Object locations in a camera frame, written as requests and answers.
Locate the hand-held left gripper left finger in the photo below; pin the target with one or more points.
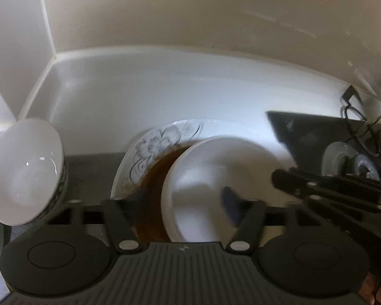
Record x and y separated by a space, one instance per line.
119 219

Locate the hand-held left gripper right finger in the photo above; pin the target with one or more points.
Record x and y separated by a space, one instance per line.
230 206

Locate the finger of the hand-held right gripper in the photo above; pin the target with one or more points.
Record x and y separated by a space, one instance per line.
324 186

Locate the white straight-sided bowl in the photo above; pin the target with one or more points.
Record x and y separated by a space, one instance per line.
203 171

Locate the brown plate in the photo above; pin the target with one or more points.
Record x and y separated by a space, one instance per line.
152 181

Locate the large white floral plate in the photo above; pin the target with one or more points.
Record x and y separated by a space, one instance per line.
158 143

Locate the person's right hand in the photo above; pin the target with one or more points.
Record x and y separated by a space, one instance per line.
376 290

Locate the metal stove burner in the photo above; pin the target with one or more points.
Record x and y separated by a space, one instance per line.
343 159

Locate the grey printed dish mat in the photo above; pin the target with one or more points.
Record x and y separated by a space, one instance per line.
89 171

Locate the black glass gas stove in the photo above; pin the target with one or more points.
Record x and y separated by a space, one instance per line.
298 133

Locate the black pan support grate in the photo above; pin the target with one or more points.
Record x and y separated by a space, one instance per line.
352 108

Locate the white bowl blue pattern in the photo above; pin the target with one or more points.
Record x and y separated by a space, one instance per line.
25 171

